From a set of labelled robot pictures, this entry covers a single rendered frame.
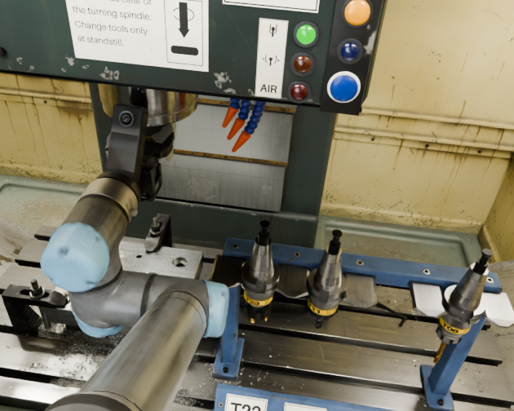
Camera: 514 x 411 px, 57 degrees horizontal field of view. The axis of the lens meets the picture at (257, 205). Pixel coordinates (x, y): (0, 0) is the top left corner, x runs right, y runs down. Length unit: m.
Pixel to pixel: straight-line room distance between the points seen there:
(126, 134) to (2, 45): 0.19
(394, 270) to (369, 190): 1.06
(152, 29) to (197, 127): 0.79
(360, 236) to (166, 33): 1.48
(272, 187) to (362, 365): 0.57
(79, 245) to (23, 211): 1.50
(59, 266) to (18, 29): 0.27
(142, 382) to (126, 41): 0.36
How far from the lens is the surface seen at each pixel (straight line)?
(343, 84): 0.54
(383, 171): 1.83
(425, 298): 0.83
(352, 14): 0.52
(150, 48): 0.57
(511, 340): 1.45
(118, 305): 0.67
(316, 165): 1.39
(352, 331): 1.16
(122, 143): 0.72
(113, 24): 0.57
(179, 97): 0.76
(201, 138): 1.34
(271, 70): 0.55
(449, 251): 1.99
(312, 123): 1.32
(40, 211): 2.07
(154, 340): 0.49
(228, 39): 0.54
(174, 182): 1.45
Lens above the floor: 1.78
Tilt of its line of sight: 37 degrees down
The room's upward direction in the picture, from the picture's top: 4 degrees clockwise
